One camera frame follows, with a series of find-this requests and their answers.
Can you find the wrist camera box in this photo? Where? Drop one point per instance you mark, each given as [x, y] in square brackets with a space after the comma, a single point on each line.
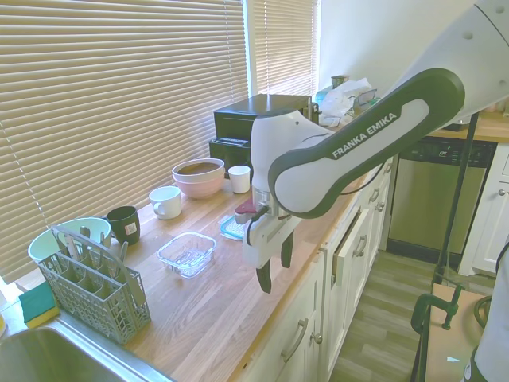
[243, 217]

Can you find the clear lid with teal seal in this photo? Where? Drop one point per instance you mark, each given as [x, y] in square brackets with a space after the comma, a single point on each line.
[230, 231]

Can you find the white base cabinet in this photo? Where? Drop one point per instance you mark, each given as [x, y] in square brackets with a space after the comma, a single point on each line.
[310, 286]

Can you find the clear glass food container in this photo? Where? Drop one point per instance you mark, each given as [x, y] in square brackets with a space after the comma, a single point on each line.
[187, 258]

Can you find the pink bowl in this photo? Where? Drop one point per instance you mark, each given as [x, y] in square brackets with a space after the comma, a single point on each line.
[199, 190]

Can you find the green clamp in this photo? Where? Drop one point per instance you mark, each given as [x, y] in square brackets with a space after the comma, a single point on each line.
[421, 306]

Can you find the white ribbed cup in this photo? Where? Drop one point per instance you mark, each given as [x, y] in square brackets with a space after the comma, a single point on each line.
[239, 181]

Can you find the black toaster oven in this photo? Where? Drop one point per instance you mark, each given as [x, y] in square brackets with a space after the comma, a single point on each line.
[238, 115]

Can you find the metal cutlery piece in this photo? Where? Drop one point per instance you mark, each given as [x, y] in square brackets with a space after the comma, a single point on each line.
[123, 250]

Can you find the stainless steel sink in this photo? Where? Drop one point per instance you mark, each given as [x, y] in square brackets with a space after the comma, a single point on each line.
[59, 358]

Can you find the stainless steel dishwasher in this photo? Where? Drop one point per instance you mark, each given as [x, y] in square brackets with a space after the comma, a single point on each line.
[421, 199]

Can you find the grey bowl with brown inside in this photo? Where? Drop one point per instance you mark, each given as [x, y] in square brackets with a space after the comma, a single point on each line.
[199, 168]

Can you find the white plastic bag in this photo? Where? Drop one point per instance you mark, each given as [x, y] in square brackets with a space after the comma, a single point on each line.
[338, 97]

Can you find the wide beige window blind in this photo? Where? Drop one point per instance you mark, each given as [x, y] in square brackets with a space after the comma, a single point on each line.
[119, 79]

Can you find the narrow beige window blind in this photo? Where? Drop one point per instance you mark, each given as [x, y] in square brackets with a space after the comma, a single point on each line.
[286, 40]

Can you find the grey plastic cutlery basket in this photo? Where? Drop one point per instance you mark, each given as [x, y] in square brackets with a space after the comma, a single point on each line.
[95, 306]

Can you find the green and yellow sponge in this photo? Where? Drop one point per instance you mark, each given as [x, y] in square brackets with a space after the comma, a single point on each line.
[37, 304]

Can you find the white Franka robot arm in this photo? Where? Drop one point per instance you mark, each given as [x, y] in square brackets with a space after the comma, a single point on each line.
[358, 147]

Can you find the wide white mug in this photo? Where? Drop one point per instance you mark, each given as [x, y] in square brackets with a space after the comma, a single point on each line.
[169, 207]

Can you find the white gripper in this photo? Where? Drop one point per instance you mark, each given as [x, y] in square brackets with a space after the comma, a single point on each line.
[264, 242]

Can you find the mint green bowl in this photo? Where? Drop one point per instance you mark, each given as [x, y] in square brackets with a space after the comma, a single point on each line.
[95, 228]

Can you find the black cup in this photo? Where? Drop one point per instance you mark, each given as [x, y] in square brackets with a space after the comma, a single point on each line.
[125, 224]

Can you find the round metal cabinet knob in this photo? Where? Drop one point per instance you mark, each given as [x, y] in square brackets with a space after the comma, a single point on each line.
[317, 337]

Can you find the white side cabinet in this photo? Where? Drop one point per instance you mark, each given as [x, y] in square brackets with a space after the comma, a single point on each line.
[493, 223]

